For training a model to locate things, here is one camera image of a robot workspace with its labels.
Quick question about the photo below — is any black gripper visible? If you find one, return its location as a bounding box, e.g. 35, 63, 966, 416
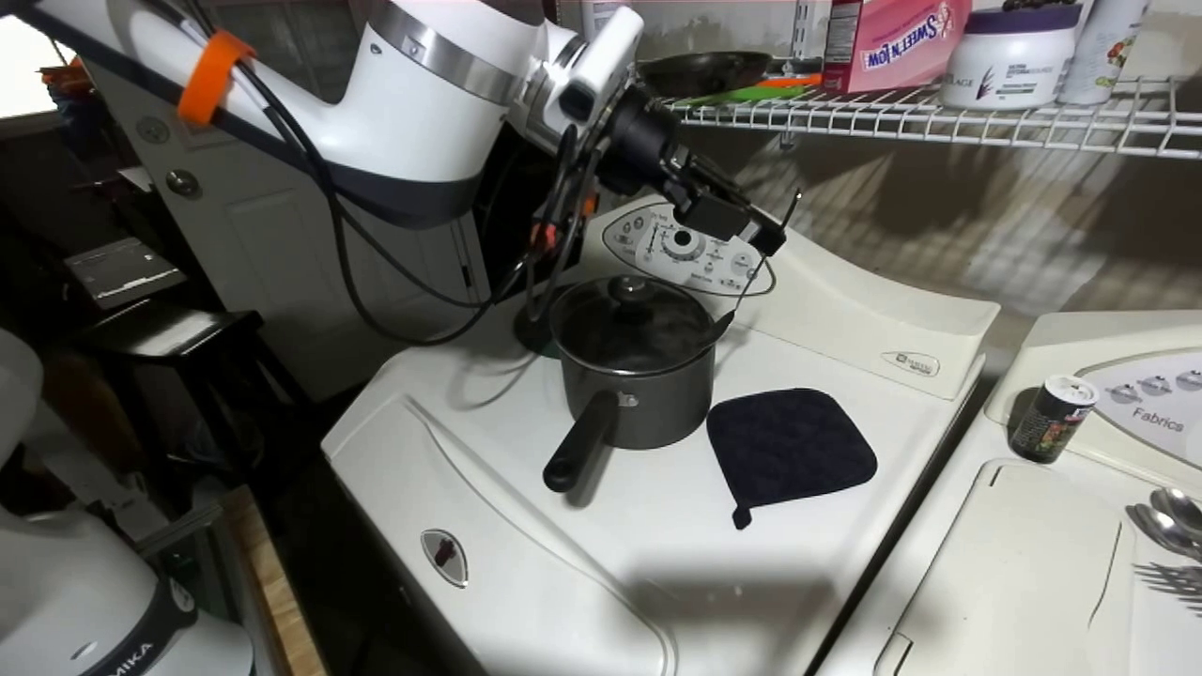
606, 83, 796, 265

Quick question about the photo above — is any black pot holder cloth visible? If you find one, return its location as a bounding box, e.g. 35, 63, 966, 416
701, 384, 881, 533

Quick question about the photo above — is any spare silver spoon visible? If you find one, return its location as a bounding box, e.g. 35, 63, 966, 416
1147, 482, 1202, 540
1120, 499, 1202, 563

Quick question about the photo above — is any green shelf item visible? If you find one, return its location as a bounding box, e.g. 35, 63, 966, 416
717, 79, 791, 108

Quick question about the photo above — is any black frying pan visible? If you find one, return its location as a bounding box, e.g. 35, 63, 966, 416
642, 51, 782, 101

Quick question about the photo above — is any orange red utensil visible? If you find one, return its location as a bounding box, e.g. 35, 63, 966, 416
757, 69, 832, 97

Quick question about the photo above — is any pink box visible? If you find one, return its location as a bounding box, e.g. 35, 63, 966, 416
819, 0, 978, 97

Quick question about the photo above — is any white tub purple lid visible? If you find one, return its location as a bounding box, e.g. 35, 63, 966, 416
934, 0, 1088, 118

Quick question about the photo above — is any small brown glass jar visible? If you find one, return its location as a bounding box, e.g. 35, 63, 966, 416
1004, 369, 1103, 470

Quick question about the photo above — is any white cylinder container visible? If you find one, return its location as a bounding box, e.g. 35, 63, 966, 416
1050, 0, 1155, 113

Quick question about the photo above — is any white washing machine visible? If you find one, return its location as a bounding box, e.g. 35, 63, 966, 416
315, 183, 1005, 676

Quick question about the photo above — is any white dryer machine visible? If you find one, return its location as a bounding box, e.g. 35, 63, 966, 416
810, 308, 1202, 676

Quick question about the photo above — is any grey panelled door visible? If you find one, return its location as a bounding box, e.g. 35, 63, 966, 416
44, 51, 494, 406

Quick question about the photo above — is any silver fork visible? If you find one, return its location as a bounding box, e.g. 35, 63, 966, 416
1130, 556, 1202, 620

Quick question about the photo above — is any black equipment box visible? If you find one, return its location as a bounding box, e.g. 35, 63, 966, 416
55, 232, 269, 369

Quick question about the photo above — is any dark grey pot black handle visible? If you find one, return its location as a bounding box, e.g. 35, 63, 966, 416
538, 276, 721, 496

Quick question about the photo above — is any white wire shelf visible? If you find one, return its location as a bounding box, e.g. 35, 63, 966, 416
661, 76, 1202, 166

